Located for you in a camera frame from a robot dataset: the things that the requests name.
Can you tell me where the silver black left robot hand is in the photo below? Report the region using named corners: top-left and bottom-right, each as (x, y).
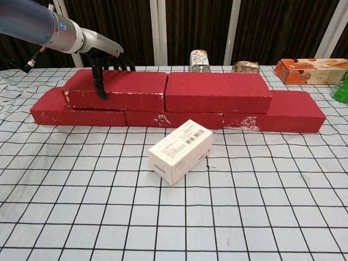
top-left (77, 27), bottom-right (136, 101)

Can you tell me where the red foam brick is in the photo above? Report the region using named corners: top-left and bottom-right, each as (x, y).
top-left (164, 72), bottom-right (272, 114)
top-left (61, 69), bottom-right (169, 112)
top-left (29, 86), bottom-right (128, 127)
top-left (124, 109), bottom-right (224, 130)
top-left (221, 91), bottom-right (326, 134)

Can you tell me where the clear bottle with patterned label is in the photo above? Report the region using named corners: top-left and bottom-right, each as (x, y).
top-left (189, 49), bottom-right (210, 73)

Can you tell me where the white cardboard box with barcode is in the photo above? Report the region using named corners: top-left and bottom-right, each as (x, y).
top-left (148, 119), bottom-right (213, 187)

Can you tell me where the gold foil snack pack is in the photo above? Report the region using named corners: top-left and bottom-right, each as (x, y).
top-left (231, 61), bottom-right (260, 74)

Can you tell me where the white black checkered tablecloth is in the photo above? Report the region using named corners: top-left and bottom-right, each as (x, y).
top-left (0, 64), bottom-right (348, 261)

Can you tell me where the orange biscuit box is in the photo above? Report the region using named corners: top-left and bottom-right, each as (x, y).
top-left (274, 58), bottom-right (348, 85)

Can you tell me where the green drink bottle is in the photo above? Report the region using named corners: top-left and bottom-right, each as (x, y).
top-left (331, 69), bottom-right (348, 103)

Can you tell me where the left arm cable with connector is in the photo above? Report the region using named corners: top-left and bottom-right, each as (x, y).
top-left (0, 46), bottom-right (47, 73)

